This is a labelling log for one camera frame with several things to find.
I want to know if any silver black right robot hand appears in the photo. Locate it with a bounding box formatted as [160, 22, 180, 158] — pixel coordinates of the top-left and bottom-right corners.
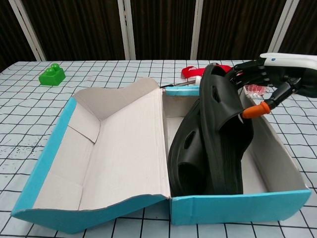
[226, 52, 317, 119]

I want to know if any black clog shoe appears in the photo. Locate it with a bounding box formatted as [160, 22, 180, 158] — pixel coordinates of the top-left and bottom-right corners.
[169, 99, 208, 196]
[199, 64, 255, 194]

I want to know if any blue cardboard shoe box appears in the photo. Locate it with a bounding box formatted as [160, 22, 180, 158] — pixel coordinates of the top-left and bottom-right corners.
[11, 77, 312, 235]

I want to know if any clear plastic bottle red label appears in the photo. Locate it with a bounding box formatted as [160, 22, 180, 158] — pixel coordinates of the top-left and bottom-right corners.
[195, 75, 269, 98]

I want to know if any red ribbon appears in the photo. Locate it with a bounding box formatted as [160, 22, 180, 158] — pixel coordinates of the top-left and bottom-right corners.
[180, 64, 232, 80]

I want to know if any green toy building block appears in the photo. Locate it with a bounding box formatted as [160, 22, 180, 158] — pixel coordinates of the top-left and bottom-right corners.
[38, 63, 66, 87]

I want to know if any white blue checked tablecloth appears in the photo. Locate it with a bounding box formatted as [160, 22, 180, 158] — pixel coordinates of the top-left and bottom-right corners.
[0, 59, 317, 238]

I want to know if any white partition frame post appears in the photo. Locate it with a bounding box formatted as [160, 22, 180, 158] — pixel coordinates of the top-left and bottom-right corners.
[266, 0, 301, 60]
[7, 0, 48, 62]
[117, 0, 136, 60]
[190, 0, 211, 60]

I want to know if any metal spoon with black handle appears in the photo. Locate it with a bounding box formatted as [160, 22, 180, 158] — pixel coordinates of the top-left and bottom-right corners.
[158, 62, 221, 89]

